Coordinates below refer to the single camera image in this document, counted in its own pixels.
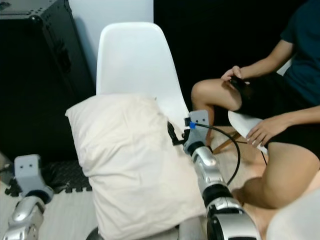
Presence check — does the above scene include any cream pillow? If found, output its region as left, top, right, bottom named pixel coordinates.
left=65, top=94, right=207, bottom=240

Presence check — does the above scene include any white rounded plastic object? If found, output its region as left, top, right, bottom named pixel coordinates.
left=265, top=189, right=320, bottom=240

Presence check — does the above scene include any white plastic shell chair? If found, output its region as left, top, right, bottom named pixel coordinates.
left=96, top=22, right=191, bottom=137

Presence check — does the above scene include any white chair with wooden legs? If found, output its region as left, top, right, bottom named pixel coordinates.
left=212, top=110, right=271, bottom=156

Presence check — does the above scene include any black handheld controller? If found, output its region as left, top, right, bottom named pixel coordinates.
left=229, top=75, right=252, bottom=91

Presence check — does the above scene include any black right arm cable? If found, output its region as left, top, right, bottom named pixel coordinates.
left=189, top=121, right=242, bottom=187

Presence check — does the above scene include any person's left hand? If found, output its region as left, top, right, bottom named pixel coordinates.
left=246, top=116, right=288, bottom=147

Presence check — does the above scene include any black foam floor mat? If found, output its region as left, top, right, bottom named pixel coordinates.
left=5, top=159, right=94, bottom=197

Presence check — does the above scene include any seated person in dark shirt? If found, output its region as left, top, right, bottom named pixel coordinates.
left=190, top=0, right=320, bottom=210

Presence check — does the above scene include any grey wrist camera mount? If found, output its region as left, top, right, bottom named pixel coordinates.
left=14, top=154, right=48, bottom=193
left=186, top=110, right=210, bottom=133

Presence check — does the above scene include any black flight case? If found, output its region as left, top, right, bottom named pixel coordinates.
left=0, top=0, right=96, bottom=166

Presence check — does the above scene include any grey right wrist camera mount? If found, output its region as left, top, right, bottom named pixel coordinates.
left=186, top=110, right=210, bottom=133

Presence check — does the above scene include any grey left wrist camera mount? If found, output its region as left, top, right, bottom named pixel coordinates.
left=14, top=154, right=48, bottom=193

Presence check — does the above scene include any person's right hand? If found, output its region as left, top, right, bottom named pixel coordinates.
left=221, top=65, right=248, bottom=84

